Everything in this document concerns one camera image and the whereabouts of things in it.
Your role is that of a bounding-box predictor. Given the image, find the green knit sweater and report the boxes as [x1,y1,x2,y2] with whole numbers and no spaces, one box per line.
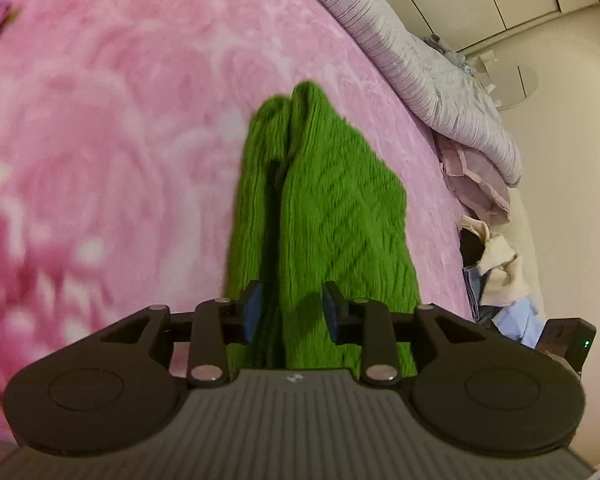
[224,81,422,378]

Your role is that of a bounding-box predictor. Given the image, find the oval mirror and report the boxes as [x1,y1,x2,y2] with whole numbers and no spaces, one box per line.
[485,64,540,111]

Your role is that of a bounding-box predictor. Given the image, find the blue jeans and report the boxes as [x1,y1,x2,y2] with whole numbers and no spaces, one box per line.
[462,265,501,321]

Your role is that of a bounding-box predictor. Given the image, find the pink floral blanket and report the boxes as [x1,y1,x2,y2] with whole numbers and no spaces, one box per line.
[0,0,481,406]

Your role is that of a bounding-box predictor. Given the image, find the light blue shirt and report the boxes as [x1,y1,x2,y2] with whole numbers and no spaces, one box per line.
[490,297,548,350]

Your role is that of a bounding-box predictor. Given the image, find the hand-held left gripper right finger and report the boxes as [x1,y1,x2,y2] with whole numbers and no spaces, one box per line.
[322,281,486,386]

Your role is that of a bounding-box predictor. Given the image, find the grey striped quilt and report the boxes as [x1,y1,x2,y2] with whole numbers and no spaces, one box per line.
[285,0,523,188]

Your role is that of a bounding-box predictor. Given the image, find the white small shelf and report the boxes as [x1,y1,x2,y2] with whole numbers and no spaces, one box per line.
[472,50,498,93]

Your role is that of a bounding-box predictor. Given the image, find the cream sweater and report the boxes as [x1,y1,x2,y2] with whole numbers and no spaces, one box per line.
[460,215,531,308]

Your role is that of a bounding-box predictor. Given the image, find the mauve pillow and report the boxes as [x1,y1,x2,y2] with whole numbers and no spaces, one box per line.
[437,132,512,223]

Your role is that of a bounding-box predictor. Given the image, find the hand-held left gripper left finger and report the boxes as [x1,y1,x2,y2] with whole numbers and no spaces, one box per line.
[100,281,263,387]

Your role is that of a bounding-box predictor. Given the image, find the small black garment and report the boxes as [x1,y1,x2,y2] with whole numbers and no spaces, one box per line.
[459,232,486,266]

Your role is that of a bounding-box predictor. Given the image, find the grey and blue clothes heap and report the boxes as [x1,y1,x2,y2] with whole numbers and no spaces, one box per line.
[425,34,456,56]

